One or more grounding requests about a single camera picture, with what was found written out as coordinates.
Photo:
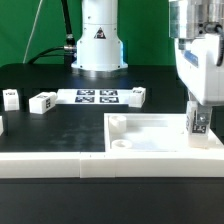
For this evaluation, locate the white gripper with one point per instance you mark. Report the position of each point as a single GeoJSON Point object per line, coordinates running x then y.
{"type": "Point", "coordinates": [197, 68]}

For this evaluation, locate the white square tabletop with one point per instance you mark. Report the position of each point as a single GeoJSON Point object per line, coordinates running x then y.
{"type": "Point", "coordinates": [142, 132]}

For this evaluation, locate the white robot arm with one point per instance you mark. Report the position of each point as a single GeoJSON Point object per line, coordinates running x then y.
{"type": "Point", "coordinates": [197, 28]}

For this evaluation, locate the white U-shaped fence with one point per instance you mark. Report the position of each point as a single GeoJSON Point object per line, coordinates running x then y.
{"type": "Point", "coordinates": [110, 164]}

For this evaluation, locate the white marker board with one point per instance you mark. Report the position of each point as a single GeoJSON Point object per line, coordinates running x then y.
{"type": "Point", "coordinates": [93, 96]}

